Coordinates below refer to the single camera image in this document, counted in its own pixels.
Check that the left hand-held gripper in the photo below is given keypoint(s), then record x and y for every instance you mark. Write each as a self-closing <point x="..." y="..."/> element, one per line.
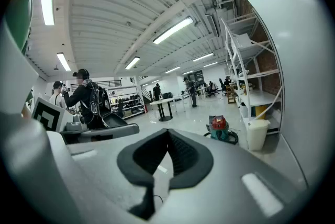
<point x="48" y="115"/>

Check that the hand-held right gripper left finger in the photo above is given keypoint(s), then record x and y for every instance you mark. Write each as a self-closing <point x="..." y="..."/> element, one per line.
<point x="104" y="165"/>

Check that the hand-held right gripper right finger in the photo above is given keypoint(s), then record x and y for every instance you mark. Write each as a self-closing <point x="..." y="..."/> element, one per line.
<point x="225" y="165"/>

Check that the red vacuum cleaner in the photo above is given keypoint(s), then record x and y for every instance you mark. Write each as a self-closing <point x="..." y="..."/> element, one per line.
<point x="219" y="123"/>

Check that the black office chair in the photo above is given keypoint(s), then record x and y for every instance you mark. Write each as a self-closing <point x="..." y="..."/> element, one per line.
<point x="212" y="89"/>
<point x="83" y="97"/>
<point x="223" y="85"/>
<point x="120" y="107"/>

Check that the equipment storage shelf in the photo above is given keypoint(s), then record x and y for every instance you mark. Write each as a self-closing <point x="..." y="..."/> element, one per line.
<point x="128" y="102"/>

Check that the cream pedal bin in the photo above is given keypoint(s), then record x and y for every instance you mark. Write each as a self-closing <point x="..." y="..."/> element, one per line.
<point x="257" y="135"/>

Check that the black staircase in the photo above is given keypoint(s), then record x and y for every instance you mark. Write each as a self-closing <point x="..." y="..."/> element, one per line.
<point x="146" y="92"/>

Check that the round wooden table black base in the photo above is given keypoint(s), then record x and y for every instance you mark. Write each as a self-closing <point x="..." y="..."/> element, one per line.
<point x="165" y="118"/>

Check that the teal bin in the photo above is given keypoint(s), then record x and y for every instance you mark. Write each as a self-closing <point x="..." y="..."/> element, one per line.
<point x="253" y="111"/>

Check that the black equipment case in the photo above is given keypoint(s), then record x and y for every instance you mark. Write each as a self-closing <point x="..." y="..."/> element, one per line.
<point x="167" y="95"/>

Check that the wooden shelf cart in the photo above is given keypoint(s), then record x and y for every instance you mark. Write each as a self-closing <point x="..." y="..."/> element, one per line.
<point x="231" y="94"/>

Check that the white desk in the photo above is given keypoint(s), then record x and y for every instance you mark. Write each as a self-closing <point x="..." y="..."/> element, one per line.
<point x="180" y="97"/>

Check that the white metal shelf rack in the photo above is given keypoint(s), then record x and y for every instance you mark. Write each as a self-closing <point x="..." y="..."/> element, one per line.
<point x="257" y="97"/>

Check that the white box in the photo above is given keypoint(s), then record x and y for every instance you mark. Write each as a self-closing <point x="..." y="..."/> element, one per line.
<point x="244" y="41"/>

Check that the ceiling air unit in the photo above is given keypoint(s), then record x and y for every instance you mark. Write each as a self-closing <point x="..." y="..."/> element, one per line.
<point x="212" y="25"/>

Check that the person's green shirt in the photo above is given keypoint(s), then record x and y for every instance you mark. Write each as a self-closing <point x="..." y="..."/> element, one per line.
<point x="19" y="13"/>

